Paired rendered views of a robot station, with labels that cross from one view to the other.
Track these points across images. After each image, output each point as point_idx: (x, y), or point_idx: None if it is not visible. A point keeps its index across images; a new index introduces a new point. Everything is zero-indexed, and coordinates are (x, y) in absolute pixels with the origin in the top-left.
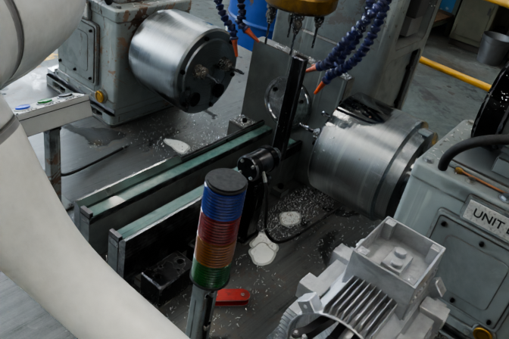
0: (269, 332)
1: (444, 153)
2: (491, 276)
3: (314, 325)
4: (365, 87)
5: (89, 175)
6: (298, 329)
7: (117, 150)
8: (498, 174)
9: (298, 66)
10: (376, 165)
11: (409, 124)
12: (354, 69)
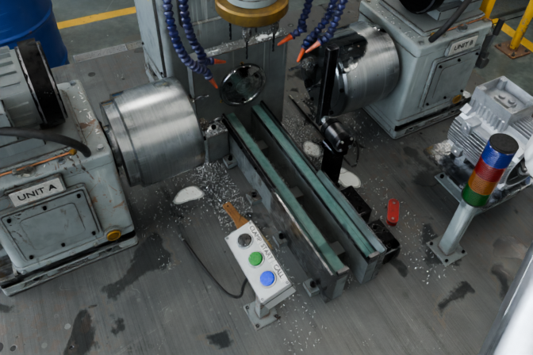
0: (421, 200)
1: (440, 32)
2: (463, 70)
3: (521, 159)
4: (268, 28)
5: (221, 276)
6: (523, 167)
7: (188, 245)
8: (442, 20)
9: (336, 54)
10: (388, 69)
11: (374, 31)
12: None
